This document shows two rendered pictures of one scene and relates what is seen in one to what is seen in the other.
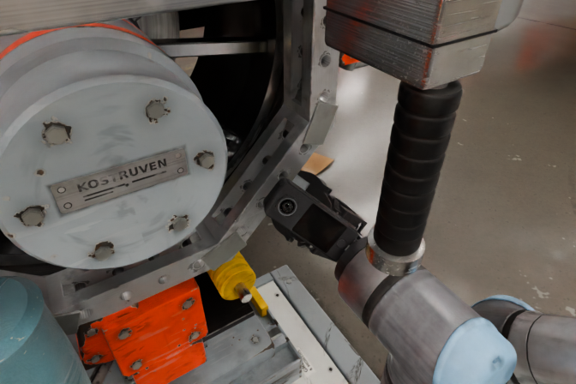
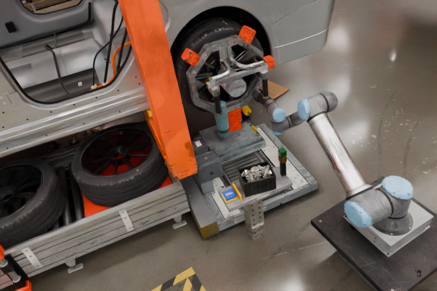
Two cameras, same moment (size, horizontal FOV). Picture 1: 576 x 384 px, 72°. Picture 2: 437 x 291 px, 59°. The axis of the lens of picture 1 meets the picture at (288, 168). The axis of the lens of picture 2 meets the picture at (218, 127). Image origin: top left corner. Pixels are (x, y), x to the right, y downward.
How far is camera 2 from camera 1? 229 cm
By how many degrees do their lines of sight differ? 12
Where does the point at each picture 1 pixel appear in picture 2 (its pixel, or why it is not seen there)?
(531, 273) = (353, 127)
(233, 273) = (246, 109)
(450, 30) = (263, 75)
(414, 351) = (271, 112)
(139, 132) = (238, 84)
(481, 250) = (337, 121)
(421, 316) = (272, 107)
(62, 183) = (233, 88)
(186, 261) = (238, 104)
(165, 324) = (235, 116)
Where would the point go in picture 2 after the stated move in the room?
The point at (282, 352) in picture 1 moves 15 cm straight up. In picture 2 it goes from (260, 139) to (259, 125)
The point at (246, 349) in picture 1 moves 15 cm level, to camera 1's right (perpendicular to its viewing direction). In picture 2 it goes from (250, 135) to (268, 136)
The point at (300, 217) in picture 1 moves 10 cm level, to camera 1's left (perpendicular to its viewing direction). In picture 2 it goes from (257, 95) to (243, 96)
